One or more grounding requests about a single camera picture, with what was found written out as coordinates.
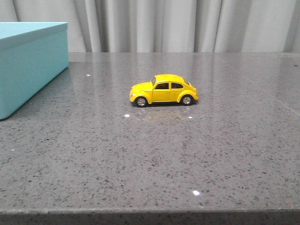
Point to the yellow toy beetle car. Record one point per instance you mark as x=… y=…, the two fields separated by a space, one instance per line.
x=163 y=88

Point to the light blue storage box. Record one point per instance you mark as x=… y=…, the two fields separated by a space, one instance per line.
x=31 y=55

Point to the grey pleated curtain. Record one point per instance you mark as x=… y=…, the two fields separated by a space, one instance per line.
x=167 y=26

